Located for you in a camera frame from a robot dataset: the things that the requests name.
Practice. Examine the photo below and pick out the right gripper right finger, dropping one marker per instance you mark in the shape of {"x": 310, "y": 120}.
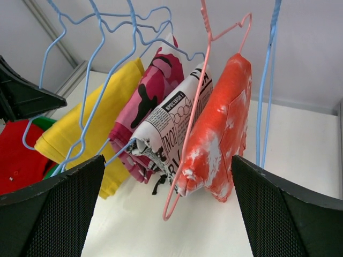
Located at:
{"x": 282, "y": 218}

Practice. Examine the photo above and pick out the left aluminium frame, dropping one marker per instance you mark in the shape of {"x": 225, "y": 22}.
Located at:
{"x": 69, "y": 76}

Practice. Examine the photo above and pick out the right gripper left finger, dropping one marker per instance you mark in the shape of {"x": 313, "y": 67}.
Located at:
{"x": 52, "y": 217}

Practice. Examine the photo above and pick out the green plastic tray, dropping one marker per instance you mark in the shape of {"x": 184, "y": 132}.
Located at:
{"x": 45, "y": 123}

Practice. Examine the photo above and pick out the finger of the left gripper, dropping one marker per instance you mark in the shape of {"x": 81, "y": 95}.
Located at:
{"x": 21, "y": 99}

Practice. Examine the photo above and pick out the newspaper print trousers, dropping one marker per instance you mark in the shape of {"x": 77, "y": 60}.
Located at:
{"x": 160, "y": 137}

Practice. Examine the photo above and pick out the red trousers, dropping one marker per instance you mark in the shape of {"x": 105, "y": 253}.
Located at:
{"x": 20, "y": 166}

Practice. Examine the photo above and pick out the pink floral trousers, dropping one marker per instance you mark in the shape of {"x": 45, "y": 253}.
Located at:
{"x": 162, "y": 76}

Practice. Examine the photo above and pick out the yellow trousers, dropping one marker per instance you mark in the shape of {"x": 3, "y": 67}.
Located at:
{"x": 56, "y": 141}

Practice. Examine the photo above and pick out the orange trousers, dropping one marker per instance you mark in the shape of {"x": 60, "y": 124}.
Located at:
{"x": 219, "y": 133}

